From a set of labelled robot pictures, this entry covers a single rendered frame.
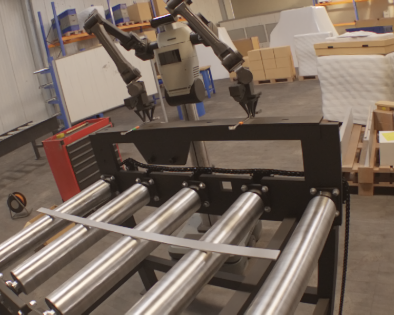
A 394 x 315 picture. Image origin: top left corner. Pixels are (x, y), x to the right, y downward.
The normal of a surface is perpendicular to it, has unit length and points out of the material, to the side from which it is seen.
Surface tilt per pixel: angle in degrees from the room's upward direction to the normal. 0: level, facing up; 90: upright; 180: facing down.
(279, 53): 90
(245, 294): 0
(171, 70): 90
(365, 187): 90
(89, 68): 90
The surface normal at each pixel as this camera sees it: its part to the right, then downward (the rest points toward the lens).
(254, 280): -0.22, -0.92
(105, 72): 0.52, 0.18
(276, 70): -0.46, 0.40
